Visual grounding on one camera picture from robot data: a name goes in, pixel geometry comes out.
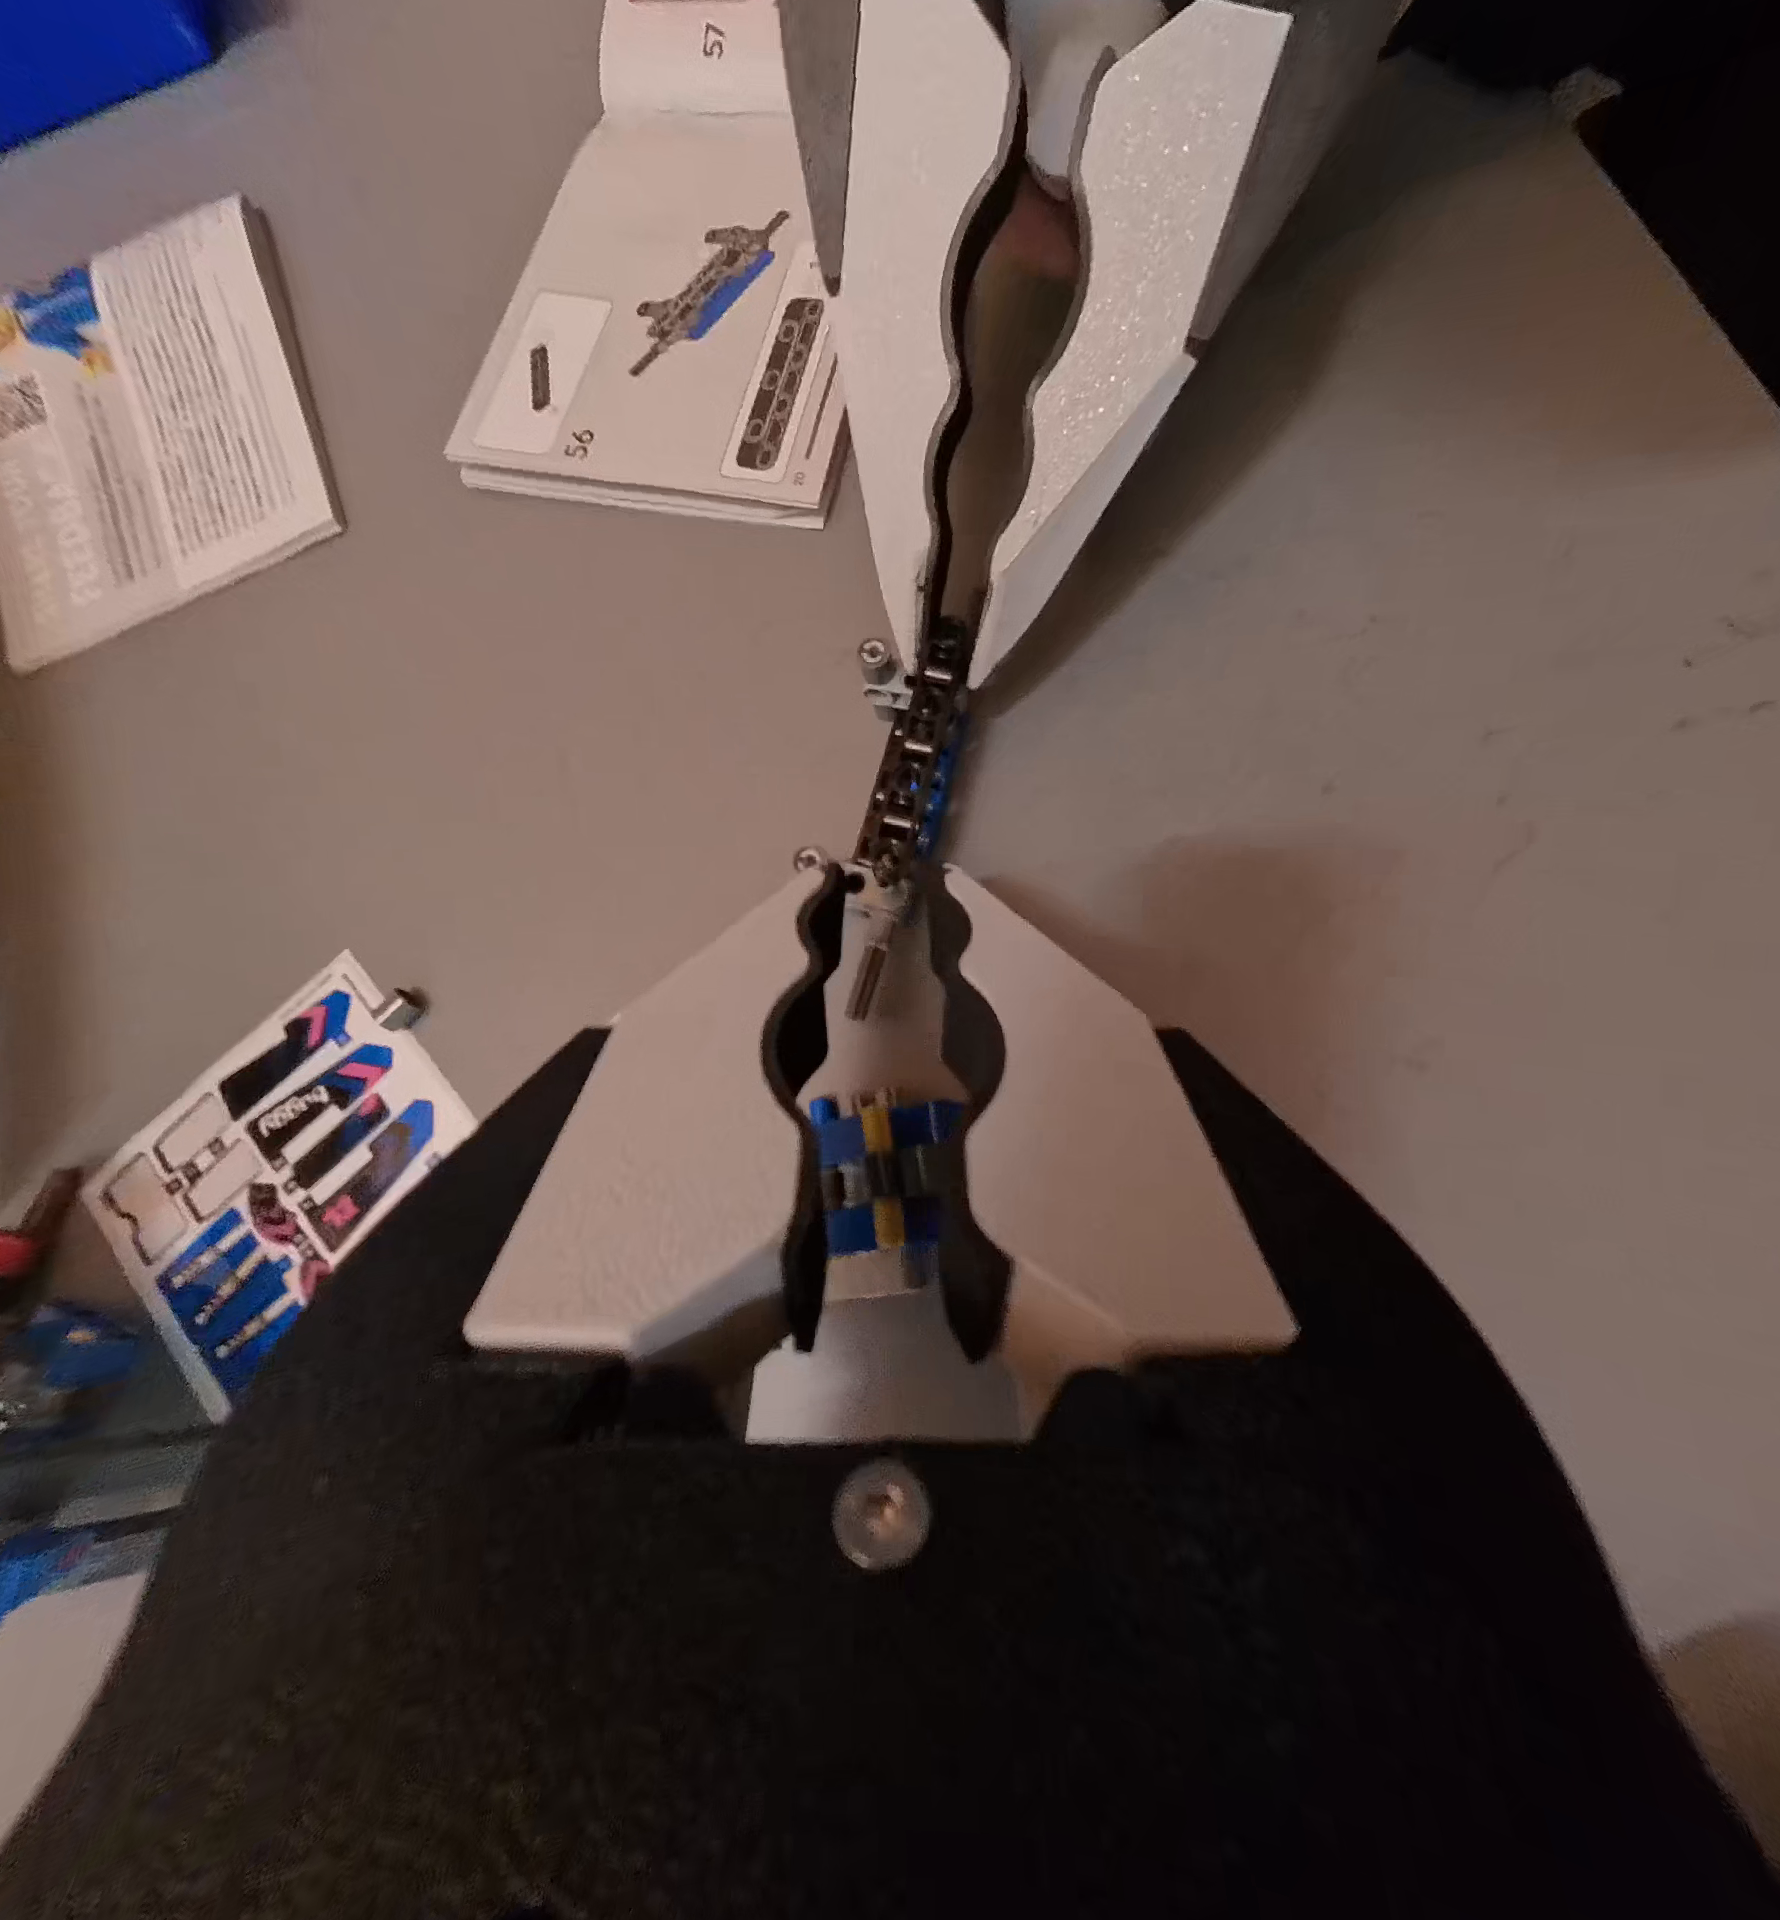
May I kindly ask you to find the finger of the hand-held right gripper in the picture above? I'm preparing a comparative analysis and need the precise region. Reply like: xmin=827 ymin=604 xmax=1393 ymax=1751
xmin=976 ymin=0 xmax=1412 ymax=680
xmin=773 ymin=0 xmax=1022 ymax=640

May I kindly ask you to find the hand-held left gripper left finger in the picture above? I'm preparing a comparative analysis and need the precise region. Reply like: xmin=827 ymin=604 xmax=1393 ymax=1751
xmin=462 ymin=874 xmax=850 ymax=1363

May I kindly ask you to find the open lego instruction booklet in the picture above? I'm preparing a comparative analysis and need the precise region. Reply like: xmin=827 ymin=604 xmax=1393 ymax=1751
xmin=446 ymin=0 xmax=850 ymax=529

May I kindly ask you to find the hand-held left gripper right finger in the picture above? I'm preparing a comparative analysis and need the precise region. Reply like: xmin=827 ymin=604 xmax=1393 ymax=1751
xmin=948 ymin=868 xmax=1302 ymax=1439

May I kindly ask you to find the blue plastic bin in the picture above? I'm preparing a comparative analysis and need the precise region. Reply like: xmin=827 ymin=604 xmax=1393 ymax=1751
xmin=0 ymin=0 xmax=291 ymax=184

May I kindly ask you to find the black and blue lego assembly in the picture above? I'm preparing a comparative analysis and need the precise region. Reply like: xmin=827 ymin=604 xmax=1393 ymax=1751
xmin=792 ymin=611 xmax=976 ymax=1030

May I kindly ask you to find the blue and pink sticker sheet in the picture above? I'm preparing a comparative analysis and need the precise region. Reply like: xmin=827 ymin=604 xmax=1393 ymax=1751
xmin=81 ymin=947 xmax=480 ymax=1423

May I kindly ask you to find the white leaflet with lego figure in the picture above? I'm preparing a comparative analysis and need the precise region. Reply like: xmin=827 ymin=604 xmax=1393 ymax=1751
xmin=0 ymin=193 xmax=346 ymax=675

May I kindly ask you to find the blue and yellow lego assembly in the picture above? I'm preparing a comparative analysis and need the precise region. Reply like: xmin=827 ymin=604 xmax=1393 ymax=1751
xmin=808 ymin=1090 xmax=967 ymax=1291

